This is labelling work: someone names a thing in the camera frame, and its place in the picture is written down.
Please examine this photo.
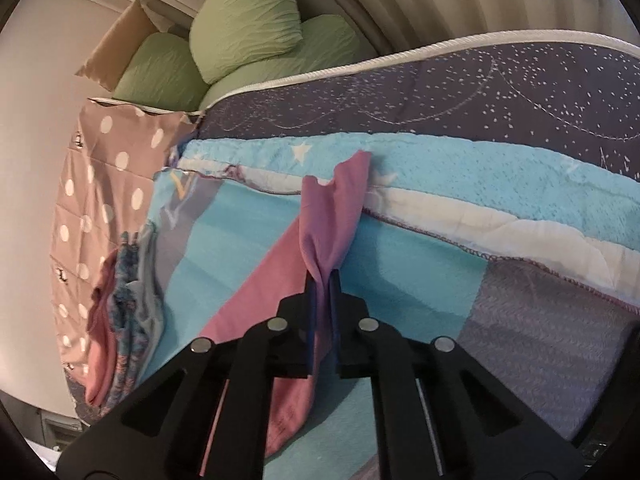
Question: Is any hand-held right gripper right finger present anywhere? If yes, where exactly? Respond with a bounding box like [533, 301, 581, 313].
[327, 270, 586, 480]

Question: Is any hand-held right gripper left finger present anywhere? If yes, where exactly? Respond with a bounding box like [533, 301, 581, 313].
[55, 272, 323, 480]

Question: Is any pink garment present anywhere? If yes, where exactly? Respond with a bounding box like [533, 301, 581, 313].
[85, 247, 128, 407]
[197, 150, 373, 480]

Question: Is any stack of folded clothes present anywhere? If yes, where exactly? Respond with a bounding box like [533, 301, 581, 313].
[107, 230, 167, 406]

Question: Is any folded pink garment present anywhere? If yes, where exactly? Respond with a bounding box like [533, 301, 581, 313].
[85, 247, 128, 407]

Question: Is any pink polka dot sheet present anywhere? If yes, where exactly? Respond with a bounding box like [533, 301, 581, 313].
[50, 97, 201, 411]

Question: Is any green pillow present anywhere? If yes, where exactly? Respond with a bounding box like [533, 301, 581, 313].
[190, 0, 307, 86]
[112, 32, 208, 112]
[200, 15, 377, 111]

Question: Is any white low furniture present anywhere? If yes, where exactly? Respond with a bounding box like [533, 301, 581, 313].
[39, 407, 83, 453]

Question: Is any dark starry quilt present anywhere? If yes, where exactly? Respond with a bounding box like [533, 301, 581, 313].
[192, 40, 640, 183]

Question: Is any beige pillow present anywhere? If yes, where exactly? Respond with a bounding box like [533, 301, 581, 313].
[75, 0, 162, 92]

